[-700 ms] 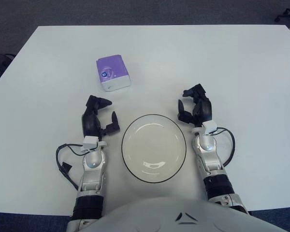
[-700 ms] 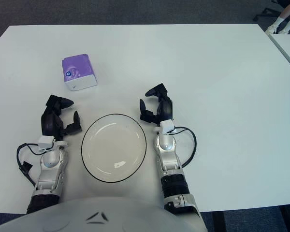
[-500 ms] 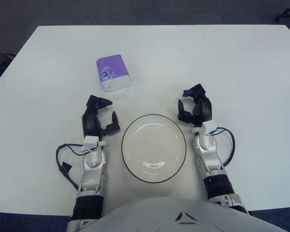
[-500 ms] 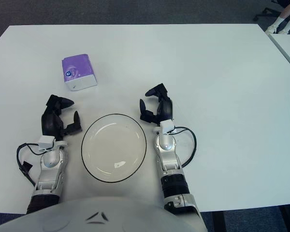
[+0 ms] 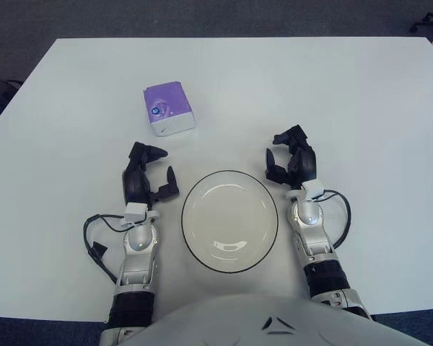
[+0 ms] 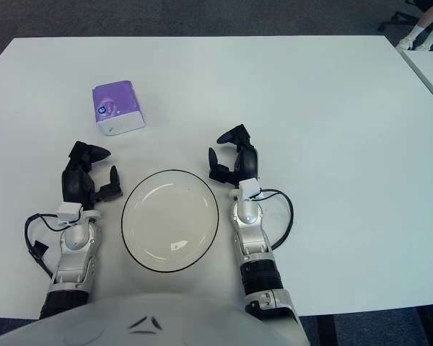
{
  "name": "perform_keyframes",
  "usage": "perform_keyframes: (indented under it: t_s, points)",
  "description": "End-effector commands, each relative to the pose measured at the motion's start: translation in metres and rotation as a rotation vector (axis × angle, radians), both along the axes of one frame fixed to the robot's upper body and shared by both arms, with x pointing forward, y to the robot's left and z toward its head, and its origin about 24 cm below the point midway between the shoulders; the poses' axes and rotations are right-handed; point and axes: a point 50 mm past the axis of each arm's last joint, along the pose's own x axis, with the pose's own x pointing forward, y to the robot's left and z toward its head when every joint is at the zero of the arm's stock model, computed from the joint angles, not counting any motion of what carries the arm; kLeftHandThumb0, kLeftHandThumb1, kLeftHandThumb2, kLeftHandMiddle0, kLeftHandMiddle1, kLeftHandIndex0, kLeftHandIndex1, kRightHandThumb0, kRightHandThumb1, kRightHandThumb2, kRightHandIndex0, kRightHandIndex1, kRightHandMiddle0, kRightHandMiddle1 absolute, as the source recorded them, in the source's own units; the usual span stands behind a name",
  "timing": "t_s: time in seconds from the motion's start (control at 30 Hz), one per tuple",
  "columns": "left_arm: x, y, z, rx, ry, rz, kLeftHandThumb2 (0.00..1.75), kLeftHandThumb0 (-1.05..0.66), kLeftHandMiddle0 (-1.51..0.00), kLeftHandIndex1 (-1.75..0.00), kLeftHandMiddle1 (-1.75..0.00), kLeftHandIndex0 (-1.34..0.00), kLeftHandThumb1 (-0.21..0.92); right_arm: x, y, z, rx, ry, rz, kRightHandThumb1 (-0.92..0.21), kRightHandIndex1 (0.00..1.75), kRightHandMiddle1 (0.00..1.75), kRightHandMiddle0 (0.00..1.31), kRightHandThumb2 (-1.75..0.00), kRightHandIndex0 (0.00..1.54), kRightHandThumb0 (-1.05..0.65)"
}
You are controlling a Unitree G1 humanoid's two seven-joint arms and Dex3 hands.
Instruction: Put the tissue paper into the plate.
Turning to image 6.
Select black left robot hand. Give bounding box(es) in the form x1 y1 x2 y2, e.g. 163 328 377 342
60 140 124 212

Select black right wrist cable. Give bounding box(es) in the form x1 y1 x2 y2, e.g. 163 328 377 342
254 189 295 250

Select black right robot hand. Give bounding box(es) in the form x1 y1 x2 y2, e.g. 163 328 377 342
207 123 260 188

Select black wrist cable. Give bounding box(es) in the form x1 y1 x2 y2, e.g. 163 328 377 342
25 212 86 280
254 189 295 250

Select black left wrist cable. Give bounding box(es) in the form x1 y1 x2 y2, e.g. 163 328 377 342
25 212 86 280

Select purple tissue paper pack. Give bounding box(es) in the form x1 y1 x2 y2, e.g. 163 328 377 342
92 79 146 137

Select black table frame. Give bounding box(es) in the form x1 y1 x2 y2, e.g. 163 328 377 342
297 304 433 346

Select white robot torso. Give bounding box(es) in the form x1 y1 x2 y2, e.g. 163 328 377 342
0 292 261 346

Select white plate with black rim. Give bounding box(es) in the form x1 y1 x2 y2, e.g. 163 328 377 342
121 169 219 272

